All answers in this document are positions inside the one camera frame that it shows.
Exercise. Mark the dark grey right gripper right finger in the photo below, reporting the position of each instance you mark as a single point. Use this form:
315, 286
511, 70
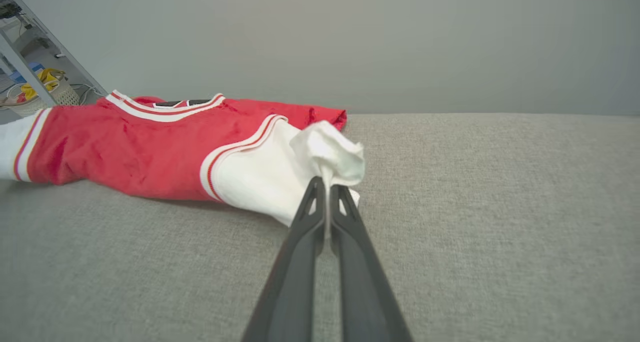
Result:
365, 282

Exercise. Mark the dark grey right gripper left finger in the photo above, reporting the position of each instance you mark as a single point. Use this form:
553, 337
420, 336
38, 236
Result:
292, 272

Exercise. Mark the red t-shirt with white sleeves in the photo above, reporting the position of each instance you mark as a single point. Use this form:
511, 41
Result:
150, 151

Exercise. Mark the yellow cloth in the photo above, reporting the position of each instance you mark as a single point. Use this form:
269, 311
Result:
42, 79

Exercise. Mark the grey fabric sofa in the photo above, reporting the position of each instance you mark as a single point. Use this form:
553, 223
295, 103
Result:
475, 222

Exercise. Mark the white partition panel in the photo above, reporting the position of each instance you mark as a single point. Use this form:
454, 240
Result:
350, 41

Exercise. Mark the white laundry basket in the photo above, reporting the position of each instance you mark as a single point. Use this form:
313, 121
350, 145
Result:
55, 94

